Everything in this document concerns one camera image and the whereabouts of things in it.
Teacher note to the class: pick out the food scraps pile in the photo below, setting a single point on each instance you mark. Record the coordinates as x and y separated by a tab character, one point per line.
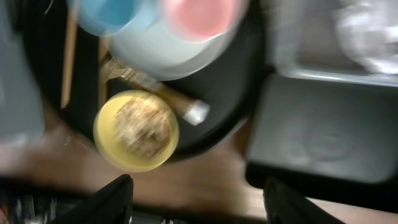
143	127

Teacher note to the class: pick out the round black tray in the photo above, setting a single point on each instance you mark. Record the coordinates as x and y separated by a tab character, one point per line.
229	85

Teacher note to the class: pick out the crumpled white paper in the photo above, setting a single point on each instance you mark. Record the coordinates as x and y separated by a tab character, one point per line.
367	32

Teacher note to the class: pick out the black rectangular tray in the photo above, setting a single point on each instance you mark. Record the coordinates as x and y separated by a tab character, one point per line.
327	140

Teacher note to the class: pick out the wooden chopstick left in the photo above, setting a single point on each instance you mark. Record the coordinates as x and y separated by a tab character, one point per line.
69	55

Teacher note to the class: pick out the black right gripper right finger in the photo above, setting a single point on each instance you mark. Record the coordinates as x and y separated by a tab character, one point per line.
284	205

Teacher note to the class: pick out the clear plastic bin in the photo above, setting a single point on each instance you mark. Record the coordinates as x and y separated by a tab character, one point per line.
304	44

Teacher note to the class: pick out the blue plastic cup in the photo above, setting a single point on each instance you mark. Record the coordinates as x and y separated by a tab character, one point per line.
104	17

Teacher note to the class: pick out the light grey plate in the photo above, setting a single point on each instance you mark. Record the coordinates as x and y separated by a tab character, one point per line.
154	47

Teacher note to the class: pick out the pink plastic cup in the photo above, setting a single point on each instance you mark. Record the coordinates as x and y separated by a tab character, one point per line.
202	20

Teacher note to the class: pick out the yellow plastic bowl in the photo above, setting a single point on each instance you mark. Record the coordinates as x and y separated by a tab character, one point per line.
114	150

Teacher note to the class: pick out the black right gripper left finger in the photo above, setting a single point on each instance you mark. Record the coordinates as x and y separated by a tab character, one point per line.
112	204

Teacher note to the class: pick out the gold foil wrapper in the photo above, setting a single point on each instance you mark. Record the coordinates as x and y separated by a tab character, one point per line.
192	110

